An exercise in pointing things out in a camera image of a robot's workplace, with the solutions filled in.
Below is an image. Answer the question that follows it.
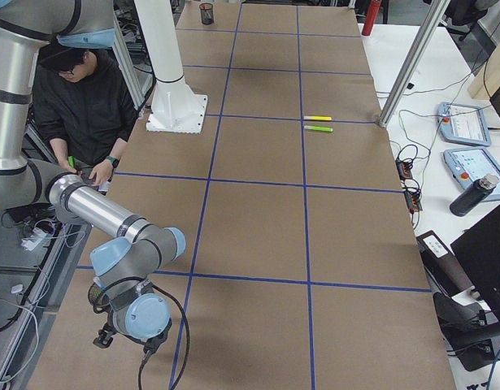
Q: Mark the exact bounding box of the aluminium frame post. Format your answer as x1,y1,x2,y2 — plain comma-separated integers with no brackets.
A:
377,0,450,128

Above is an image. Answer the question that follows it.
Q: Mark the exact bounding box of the black water bottle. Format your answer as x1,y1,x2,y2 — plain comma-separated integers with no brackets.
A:
449,174,499,217

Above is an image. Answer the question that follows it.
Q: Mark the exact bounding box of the black monitor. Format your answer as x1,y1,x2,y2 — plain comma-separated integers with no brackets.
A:
451,205,500,319

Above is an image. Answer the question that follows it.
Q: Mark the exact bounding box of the green highlighter pen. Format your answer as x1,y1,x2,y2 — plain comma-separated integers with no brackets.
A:
303,125,333,132

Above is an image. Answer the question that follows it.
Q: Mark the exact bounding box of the brown box with label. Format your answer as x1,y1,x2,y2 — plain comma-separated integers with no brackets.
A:
416,230,473,297

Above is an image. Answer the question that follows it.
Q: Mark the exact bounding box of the near teach pendant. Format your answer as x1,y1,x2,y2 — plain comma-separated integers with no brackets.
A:
443,146,500,202

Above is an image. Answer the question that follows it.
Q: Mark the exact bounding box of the black orange connector box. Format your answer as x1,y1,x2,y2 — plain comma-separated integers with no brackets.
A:
395,158,423,215

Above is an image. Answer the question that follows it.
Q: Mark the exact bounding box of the far teach pendant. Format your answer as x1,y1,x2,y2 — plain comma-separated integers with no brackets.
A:
437,102,491,146

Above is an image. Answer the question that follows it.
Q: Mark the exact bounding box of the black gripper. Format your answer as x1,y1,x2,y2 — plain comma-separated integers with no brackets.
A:
93,318,128,348

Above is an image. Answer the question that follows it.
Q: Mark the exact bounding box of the person in black hoodie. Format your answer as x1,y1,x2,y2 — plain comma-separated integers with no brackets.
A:
33,43,138,189

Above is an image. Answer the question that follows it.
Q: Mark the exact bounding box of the far black mesh pen cup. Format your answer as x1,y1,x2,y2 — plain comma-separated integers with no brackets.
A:
199,2,214,25

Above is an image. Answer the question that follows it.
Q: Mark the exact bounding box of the near black mesh pen cup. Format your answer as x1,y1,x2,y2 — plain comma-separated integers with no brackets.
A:
88,283,110,314

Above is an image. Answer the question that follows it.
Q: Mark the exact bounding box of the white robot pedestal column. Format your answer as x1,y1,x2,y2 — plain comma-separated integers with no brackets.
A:
134,0,208,134

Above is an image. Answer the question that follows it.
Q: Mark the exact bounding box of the teach pendant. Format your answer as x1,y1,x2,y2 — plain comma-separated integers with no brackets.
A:
443,146,500,202
437,102,491,146

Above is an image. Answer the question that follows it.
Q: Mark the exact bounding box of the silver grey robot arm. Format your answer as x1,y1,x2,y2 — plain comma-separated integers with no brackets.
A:
0,1,185,353

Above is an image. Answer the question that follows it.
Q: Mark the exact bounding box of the yellow highlighter pen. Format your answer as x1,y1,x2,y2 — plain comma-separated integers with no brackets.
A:
303,115,333,122

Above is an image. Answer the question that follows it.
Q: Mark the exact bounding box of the red water bottle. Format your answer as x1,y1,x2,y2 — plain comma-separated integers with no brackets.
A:
361,0,382,37

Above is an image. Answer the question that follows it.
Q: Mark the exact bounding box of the black mesh pen cup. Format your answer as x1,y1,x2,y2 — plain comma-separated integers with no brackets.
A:
199,2,214,25
88,283,110,314

